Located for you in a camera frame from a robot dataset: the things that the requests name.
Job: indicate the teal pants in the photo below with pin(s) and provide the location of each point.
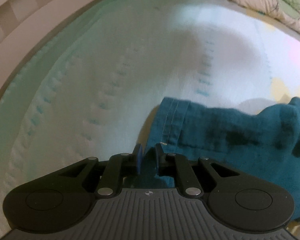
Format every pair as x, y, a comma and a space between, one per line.
266, 145

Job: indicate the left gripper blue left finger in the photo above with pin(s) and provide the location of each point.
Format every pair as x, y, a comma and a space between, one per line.
113, 172

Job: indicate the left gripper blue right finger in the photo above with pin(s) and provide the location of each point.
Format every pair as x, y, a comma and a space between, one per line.
179, 168

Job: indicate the wooden headboard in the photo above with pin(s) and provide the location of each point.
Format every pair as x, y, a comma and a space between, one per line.
25, 25

